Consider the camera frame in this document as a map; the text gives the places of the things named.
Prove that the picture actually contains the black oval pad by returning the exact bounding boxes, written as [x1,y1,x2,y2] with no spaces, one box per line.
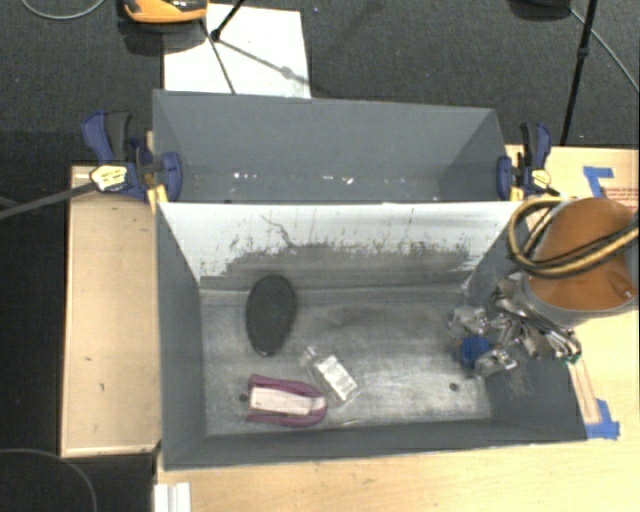
[244,273,299,358]

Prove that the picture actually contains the small blue block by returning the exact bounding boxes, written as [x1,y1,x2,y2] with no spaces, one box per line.
[458,335,494,372]

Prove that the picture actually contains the pale wood board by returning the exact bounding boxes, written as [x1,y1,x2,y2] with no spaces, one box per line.
[59,164,164,459]

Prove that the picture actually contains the purple and white stapler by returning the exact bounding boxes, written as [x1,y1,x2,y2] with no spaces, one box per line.
[244,373,330,429]

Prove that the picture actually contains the clear glass bottle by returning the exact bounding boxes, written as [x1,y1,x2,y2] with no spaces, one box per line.
[299,346,360,404]

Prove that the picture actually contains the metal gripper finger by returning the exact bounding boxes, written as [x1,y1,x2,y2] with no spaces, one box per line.
[447,306,491,342]
[472,347,519,379]

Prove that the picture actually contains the grey metal bin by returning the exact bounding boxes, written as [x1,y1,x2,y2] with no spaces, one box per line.
[151,89,589,472]

